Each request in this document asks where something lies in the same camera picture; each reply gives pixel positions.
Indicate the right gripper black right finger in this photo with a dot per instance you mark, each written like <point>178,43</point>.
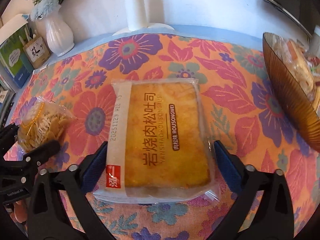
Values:
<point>274,218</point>

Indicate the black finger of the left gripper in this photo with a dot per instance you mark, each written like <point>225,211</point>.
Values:
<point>8,137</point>
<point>40,155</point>

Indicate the clear bag of crackers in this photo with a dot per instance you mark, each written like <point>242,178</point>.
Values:
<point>43,122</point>

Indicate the white red toast bread packet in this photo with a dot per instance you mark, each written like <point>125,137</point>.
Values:
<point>159,149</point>

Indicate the person's left hand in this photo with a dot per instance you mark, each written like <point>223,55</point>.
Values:
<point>20,213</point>

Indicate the stack of books at left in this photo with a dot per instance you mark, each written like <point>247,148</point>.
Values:
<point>6,103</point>

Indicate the white ceramic vase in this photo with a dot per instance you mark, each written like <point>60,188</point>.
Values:
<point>59,36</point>

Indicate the floral orange tablecloth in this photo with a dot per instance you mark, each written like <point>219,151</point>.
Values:
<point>239,104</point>

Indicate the white paper on books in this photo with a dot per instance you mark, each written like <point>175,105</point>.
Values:
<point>12,26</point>

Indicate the amber ribbed glass bowl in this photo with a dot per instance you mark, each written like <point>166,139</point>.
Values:
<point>290,95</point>

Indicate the snack packet in bowl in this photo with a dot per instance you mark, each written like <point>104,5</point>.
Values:
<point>292,56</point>

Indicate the white cylinder container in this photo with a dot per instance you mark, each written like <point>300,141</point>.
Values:
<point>314,47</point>

